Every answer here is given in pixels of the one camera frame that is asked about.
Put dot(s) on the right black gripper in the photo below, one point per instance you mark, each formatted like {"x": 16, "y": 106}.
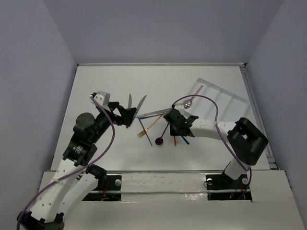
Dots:
{"x": 172, "y": 132}

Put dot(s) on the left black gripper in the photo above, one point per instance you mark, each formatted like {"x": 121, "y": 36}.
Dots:
{"x": 119, "y": 113}

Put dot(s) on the purple spoon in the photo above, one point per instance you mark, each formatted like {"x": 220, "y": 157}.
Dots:
{"x": 159, "y": 141}

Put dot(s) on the silver spoon pink handle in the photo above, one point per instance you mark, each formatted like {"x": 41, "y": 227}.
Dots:
{"x": 188, "y": 102}

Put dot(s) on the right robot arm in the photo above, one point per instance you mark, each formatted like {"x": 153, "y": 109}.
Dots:
{"x": 242, "y": 138}

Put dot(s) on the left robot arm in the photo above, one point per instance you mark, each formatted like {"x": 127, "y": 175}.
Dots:
{"x": 88, "y": 130}

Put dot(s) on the blue chopstick diagonal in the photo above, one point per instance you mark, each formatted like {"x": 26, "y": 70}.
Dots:
{"x": 143, "y": 129}

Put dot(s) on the gold fork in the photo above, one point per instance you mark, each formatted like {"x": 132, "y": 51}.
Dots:
{"x": 149, "y": 127}

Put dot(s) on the blue chopstick horizontal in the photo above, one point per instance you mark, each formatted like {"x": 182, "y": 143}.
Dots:
{"x": 146, "y": 117}

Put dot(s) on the white divided utensil tray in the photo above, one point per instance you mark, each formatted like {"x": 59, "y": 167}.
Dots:
{"x": 231, "y": 106}

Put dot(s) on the silver knife dark handle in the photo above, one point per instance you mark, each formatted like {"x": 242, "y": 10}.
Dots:
{"x": 130, "y": 101}

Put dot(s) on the silver knife teal handle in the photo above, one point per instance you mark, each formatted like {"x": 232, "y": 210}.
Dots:
{"x": 139, "y": 106}

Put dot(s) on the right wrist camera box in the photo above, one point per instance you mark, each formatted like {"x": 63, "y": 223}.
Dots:
{"x": 178, "y": 106}

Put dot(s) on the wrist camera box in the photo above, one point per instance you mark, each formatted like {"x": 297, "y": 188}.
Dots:
{"x": 178, "y": 106}
{"x": 102, "y": 98}

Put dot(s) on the silver knife pink handle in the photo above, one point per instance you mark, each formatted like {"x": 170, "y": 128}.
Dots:
{"x": 154, "y": 113}

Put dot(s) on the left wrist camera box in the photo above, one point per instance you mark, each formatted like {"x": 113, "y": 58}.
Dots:
{"x": 102, "y": 98}

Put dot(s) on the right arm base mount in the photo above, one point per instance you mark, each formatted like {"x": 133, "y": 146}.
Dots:
{"x": 221, "y": 188}

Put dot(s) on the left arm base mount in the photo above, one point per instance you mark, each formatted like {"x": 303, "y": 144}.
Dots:
{"x": 108, "y": 190}

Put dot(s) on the aluminium frame rail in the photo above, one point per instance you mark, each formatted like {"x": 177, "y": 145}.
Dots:
{"x": 241, "y": 65}

